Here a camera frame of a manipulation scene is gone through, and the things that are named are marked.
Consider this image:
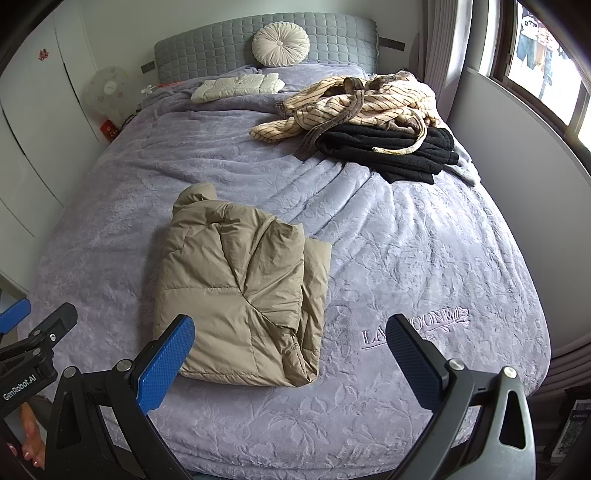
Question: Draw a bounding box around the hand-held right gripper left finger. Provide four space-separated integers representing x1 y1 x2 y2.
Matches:
44 314 197 480

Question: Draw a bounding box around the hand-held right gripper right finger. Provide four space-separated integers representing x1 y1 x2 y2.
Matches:
385 314 536 480

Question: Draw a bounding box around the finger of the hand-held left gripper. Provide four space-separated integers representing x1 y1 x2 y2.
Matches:
0 302 78 366
0 298 31 334

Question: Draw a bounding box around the beige puffer jacket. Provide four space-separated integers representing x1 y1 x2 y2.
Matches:
147 182 332 388

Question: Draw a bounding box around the person's left hand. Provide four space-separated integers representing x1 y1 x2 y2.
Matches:
6 401 48 468

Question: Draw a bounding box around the purple embossed blanket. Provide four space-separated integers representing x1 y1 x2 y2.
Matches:
21 62 552 476

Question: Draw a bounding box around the ribbed radiator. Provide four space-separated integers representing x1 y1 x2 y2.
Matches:
538 339 591 402

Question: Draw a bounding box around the dark printed box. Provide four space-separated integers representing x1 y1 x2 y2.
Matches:
551 399 588 455

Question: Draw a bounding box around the white wardrobe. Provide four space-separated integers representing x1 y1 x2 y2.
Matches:
0 0 112 296

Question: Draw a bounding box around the black folded garment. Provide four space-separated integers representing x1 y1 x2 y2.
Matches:
316 126 460 185

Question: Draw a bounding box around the white standing fan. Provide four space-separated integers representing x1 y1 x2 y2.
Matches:
84 65 131 123

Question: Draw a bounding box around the cream striped robe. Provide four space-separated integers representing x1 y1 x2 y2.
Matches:
249 73 446 160

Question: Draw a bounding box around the white folded puffer garment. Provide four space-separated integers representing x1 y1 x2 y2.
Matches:
191 73 286 104

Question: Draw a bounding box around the grey quilted headboard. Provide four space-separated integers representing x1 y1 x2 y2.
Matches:
141 13 406 84

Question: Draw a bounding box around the pale curtain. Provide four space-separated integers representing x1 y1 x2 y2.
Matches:
416 0 476 93

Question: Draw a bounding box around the window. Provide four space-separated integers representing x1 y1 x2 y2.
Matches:
480 0 591 153

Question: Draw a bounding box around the round cream cushion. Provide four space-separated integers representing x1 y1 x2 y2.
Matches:
252 22 311 68

